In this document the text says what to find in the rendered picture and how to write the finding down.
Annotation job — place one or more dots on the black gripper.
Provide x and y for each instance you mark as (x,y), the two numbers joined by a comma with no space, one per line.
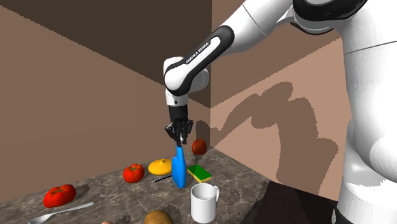
(178,114)

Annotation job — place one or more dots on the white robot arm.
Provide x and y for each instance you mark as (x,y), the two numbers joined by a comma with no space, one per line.
(369,93)

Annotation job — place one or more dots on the red apple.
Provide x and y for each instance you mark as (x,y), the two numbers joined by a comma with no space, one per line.
(199,146)

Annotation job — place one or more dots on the green and yellow sponge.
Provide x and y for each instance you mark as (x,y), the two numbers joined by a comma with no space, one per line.
(199,173)

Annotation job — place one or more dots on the black pen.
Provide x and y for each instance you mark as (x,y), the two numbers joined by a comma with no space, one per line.
(162,178)

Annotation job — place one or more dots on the small red tomato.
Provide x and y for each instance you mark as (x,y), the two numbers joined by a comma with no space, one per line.
(133,173)

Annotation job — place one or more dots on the white mug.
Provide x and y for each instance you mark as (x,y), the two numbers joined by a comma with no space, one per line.
(203,203)

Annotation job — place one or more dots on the brown potato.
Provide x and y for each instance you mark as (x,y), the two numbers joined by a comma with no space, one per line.
(158,217)

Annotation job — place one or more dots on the pale pink round thing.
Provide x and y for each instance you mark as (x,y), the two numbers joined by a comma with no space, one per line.
(107,222)

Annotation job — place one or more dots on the large red tomato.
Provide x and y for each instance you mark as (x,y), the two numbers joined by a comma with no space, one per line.
(59,195)

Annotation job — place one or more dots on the silver spoon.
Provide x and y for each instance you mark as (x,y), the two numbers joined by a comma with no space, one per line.
(59,212)

